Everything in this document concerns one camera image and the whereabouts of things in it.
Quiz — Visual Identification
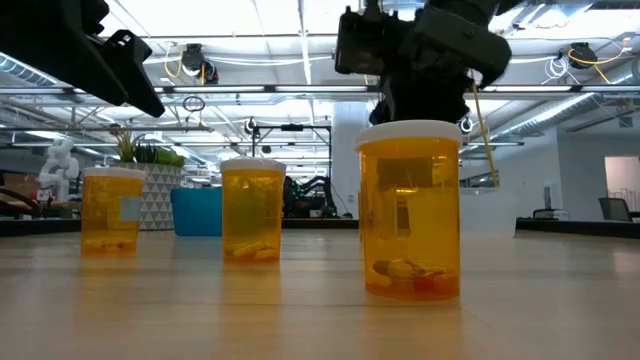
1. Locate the clear plastic bin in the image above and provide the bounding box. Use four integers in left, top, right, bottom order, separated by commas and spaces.
459, 187, 520, 239

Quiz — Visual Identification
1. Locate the black table back rail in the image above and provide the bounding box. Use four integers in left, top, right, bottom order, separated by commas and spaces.
0, 217, 640, 239

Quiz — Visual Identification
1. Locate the green potted plant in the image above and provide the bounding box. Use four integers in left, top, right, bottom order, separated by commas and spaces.
109, 127, 187, 168

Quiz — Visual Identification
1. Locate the black office chair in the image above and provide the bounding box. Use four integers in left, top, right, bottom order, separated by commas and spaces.
598, 197, 640, 223

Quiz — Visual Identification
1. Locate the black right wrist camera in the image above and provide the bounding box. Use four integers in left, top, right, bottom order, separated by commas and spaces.
334, 5, 404, 77

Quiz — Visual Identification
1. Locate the grey desk device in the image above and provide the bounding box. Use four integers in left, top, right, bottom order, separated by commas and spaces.
532, 183, 571, 221

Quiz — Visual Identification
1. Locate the cardboard box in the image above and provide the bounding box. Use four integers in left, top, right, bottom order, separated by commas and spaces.
2, 172, 41, 201

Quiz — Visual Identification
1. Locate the yellow hanging cable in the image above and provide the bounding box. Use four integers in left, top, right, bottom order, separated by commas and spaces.
471, 74, 500, 189

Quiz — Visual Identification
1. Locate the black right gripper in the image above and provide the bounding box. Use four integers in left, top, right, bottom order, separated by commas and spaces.
368, 3, 512, 126

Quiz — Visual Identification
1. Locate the orange bottle with oval pills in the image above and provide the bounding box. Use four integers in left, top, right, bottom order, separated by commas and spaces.
220, 157, 287, 265

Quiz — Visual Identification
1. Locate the triangle-patterned planter pot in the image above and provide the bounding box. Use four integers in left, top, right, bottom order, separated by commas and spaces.
118, 162, 183, 231

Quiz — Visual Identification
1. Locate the labelled orange pill bottle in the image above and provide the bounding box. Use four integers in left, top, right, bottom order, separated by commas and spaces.
80, 166, 146, 256

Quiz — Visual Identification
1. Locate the black curved cable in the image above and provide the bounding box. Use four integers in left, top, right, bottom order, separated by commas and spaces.
0, 185, 41, 217

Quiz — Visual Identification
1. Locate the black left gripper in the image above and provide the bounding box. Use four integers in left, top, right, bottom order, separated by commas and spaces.
0, 0, 166, 119

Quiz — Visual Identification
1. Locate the ceiling light bar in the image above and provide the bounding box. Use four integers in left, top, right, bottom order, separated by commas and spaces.
172, 85, 266, 94
487, 84, 574, 93
274, 85, 369, 94

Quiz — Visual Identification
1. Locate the black metal frame stand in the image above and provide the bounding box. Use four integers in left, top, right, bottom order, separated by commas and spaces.
251, 123, 333, 219

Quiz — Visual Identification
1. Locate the silver ventilation duct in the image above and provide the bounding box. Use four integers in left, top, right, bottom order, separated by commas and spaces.
0, 54, 59, 87
492, 62, 640, 141

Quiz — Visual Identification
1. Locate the white pillar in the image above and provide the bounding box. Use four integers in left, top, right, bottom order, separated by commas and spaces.
331, 101, 374, 220

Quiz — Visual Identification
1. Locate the person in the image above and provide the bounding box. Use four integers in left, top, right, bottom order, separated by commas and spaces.
282, 177, 301, 217

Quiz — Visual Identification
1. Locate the blue plastic bin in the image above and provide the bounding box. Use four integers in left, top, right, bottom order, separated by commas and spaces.
170, 187, 224, 237

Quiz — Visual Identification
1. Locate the hanging black cable loop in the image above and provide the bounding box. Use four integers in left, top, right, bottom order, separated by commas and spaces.
181, 94, 207, 114

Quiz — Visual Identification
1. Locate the white robot figurine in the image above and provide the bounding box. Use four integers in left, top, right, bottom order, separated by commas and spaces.
38, 137, 81, 203

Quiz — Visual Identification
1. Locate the large orange pill bottle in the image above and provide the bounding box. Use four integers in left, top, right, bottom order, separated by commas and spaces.
355, 118, 464, 302

